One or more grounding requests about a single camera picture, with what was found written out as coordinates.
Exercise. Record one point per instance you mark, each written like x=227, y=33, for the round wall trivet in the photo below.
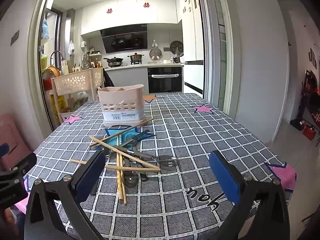
x=155, y=55
x=176, y=47

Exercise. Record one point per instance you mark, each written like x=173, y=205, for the pink plastic utensil holder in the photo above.
x=122, y=105

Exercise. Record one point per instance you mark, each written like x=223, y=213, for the glass kettle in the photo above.
x=86, y=62

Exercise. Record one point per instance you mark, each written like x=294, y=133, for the grey wall switch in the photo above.
x=15, y=38

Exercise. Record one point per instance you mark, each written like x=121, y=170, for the black bag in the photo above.
x=108, y=80

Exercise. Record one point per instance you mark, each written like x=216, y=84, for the white upper cabinets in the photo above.
x=125, y=12

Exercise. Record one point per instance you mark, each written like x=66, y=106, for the grey kitchen counter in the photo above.
x=130, y=77

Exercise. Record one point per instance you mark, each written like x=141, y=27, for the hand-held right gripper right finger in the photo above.
x=225, y=177

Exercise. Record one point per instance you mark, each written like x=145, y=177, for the white refrigerator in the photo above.
x=192, y=37

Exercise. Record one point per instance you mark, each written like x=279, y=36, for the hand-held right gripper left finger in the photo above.
x=90, y=177

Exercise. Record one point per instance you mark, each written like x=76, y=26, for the slotted metal spoon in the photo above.
x=170, y=162

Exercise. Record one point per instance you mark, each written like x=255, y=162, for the yellow-green plastic basket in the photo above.
x=44, y=61

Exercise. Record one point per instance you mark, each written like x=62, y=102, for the blue hanging towel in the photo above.
x=46, y=28

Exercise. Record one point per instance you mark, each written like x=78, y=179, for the metal cooking pot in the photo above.
x=135, y=58

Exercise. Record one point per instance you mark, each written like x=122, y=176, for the grey checked tablecloth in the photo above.
x=200, y=135

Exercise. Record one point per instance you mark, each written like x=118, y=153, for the red container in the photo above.
x=310, y=133

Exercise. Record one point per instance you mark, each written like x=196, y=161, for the pink plastic stool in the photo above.
x=12, y=135

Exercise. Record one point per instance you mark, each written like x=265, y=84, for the black range hood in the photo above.
x=125, y=38

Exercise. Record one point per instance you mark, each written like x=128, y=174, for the sliding door frame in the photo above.
x=232, y=55

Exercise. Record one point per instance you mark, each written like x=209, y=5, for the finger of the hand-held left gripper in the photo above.
x=3, y=149
x=22, y=163

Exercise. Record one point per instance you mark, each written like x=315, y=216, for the pink perforated trolley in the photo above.
x=75, y=82

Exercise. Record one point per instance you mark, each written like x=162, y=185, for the black wok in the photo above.
x=113, y=61

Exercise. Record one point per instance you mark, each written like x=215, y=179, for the black built-in oven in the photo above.
x=165, y=80

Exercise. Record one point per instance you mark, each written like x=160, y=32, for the white plastic bag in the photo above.
x=71, y=48

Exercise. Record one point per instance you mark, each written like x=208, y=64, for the curved kitchen faucet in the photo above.
x=55, y=55

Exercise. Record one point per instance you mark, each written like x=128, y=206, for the dark wall decoration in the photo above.
x=312, y=97

